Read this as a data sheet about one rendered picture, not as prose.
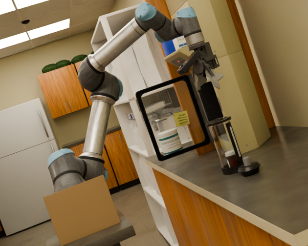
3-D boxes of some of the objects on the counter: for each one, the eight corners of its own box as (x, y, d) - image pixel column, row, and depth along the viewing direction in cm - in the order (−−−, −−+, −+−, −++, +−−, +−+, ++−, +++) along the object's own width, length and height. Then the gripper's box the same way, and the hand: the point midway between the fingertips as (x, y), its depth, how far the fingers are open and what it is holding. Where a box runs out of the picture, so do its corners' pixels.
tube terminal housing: (256, 134, 250) (212, 2, 244) (284, 137, 218) (234, -15, 212) (216, 150, 245) (170, 16, 239) (238, 155, 213) (186, 0, 208)
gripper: (219, 35, 177) (235, 83, 178) (194, 47, 194) (209, 90, 196) (202, 41, 173) (218, 89, 174) (178, 52, 191) (193, 96, 192)
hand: (208, 92), depth 184 cm, fingers open, 14 cm apart
